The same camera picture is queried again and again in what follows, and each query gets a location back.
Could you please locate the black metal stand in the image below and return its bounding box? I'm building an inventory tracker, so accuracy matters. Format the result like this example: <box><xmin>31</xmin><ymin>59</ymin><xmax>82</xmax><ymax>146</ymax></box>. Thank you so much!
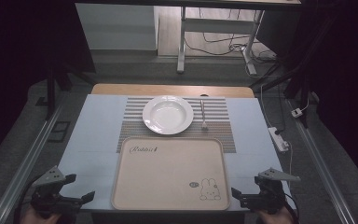
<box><xmin>45</xmin><ymin>60</ymin><xmax>95</xmax><ymax>121</ymax></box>

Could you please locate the aluminium floor rail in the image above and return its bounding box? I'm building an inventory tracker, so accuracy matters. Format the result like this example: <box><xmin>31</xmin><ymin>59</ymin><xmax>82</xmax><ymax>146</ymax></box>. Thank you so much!
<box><xmin>287</xmin><ymin>99</ymin><xmax>357</xmax><ymax>224</ymax></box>
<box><xmin>0</xmin><ymin>102</ymin><xmax>64</xmax><ymax>224</ymax></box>

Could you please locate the white power strip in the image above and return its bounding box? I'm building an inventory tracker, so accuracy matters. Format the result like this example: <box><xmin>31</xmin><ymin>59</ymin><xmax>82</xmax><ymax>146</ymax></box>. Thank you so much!
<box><xmin>268</xmin><ymin>126</ymin><xmax>290</xmax><ymax>153</ymax></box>

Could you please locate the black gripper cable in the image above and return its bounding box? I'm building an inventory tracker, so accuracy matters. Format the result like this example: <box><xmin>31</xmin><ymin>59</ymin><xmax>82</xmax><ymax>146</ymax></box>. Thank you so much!
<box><xmin>283</xmin><ymin>192</ymin><xmax>300</xmax><ymax>224</ymax></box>

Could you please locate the striped woven placemat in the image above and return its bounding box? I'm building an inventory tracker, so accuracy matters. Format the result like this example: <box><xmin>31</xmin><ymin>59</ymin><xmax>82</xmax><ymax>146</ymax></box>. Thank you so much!
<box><xmin>116</xmin><ymin>96</ymin><xmax>237</xmax><ymax>154</ymax></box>

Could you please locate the white round plate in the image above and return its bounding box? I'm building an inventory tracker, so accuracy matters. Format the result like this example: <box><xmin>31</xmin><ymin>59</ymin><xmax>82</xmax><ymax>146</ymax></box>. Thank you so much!
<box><xmin>142</xmin><ymin>94</ymin><xmax>195</xmax><ymax>136</ymax></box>

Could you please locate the black floor socket box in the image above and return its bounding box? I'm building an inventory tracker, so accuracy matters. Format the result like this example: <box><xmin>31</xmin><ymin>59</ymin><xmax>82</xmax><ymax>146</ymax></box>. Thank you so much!
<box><xmin>48</xmin><ymin>120</ymin><xmax>71</xmax><ymax>144</ymax></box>

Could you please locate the white power strip cable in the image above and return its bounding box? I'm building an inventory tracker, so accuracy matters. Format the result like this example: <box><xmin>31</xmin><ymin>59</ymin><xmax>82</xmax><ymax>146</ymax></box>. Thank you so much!
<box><xmin>286</xmin><ymin>141</ymin><xmax>294</xmax><ymax>188</ymax></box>

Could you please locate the white desk frame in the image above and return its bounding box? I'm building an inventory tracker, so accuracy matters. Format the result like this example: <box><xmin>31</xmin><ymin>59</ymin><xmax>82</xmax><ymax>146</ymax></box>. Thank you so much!
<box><xmin>176</xmin><ymin>6</ymin><xmax>266</xmax><ymax>76</ymax></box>

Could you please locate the pale table cover sheet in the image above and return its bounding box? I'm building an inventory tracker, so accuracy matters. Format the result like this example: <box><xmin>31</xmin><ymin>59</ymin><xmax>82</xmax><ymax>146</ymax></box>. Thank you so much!
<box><xmin>57</xmin><ymin>93</ymin><xmax>293</xmax><ymax>213</ymax></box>

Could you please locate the silver metal fork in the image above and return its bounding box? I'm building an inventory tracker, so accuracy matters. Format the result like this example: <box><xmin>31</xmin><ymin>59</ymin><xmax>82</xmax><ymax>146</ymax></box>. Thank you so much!
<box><xmin>200</xmin><ymin>99</ymin><xmax>209</xmax><ymax>131</ymax></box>

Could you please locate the beige tray with rabbit print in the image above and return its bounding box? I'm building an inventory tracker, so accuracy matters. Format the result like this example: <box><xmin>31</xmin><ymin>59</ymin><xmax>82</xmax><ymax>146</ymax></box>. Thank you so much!
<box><xmin>110</xmin><ymin>136</ymin><xmax>231</xmax><ymax>212</ymax></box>

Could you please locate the tangle of floor cables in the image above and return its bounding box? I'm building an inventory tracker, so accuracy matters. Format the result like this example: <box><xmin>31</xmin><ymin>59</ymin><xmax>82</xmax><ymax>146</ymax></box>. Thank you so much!
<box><xmin>185</xmin><ymin>8</ymin><xmax>278</xmax><ymax>64</ymax></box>

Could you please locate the person's left hand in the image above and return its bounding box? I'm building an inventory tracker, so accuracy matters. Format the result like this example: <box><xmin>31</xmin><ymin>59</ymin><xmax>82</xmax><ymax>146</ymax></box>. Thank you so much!
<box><xmin>20</xmin><ymin>206</ymin><xmax>61</xmax><ymax>224</ymax></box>

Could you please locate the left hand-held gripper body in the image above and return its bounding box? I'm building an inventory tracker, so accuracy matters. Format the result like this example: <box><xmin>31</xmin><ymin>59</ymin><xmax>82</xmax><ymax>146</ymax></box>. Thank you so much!
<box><xmin>30</xmin><ymin>166</ymin><xmax>85</xmax><ymax>219</ymax></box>

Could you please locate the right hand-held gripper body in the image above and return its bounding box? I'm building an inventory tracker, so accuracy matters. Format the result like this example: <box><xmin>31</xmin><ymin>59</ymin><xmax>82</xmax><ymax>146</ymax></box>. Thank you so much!
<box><xmin>241</xmin><ymin>167</ymin><xmax>301</xmax><ymax>216</ymax></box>

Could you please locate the person's right hand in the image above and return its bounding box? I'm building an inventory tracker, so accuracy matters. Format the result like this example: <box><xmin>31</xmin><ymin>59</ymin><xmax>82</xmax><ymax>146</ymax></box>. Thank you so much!
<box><xmin>255</xmin><ymin>207</ymin><xmax>294</xmax><ymax>224</ymax></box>

